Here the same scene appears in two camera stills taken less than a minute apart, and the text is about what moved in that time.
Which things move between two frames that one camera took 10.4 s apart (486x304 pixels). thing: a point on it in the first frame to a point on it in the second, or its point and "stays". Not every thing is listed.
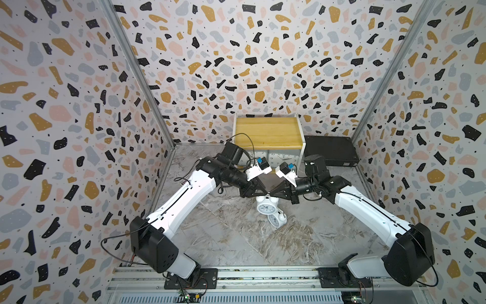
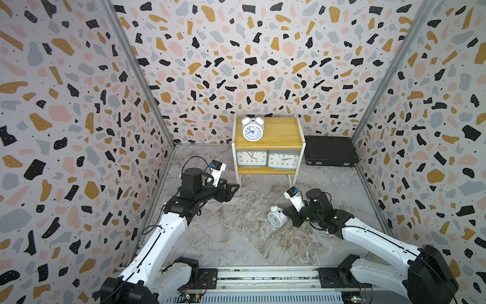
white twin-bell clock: x=278 y=219 stays
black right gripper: x=283 y=190 to x=293 y=214
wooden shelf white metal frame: x=278 y=137 stays
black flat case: x=336 y=151 stays
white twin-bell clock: x=267 y=204 to x=252 y=127
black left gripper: x=252 y=186 to x=226 y=196
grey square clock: x=252 y=158 stays
